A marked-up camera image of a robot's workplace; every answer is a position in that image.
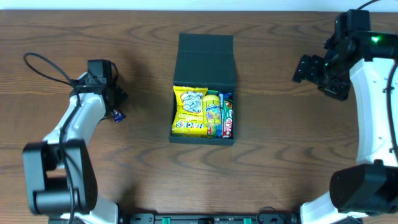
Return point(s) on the purple Dairy Milk bar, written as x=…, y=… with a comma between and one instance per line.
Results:
x=117, y=115

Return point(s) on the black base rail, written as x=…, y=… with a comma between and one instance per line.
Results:
x=266, y=218

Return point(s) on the dark green box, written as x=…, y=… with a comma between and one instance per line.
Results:
x=206, y=60

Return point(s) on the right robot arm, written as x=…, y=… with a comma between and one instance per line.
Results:
x=364, y=61

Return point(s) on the blue Oreo cookie pack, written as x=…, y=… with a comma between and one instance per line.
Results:
x=222, y=97

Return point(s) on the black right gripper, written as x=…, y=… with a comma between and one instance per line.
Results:
x=314, y=73

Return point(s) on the green Haribo gummy bag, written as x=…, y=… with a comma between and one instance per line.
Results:
x=211, y=130

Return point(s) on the yellow Hacks candy bag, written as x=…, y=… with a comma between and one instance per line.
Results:
x=188, y=119

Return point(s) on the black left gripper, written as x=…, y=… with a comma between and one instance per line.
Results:
x=116, y=95

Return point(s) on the yellow Mentos gum bottle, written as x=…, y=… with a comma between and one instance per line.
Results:
x=212, y=110

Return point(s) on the green red KitKat Milo bar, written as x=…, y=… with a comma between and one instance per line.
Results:
x=227, y=119

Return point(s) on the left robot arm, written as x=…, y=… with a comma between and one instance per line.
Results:
x=59, y=177

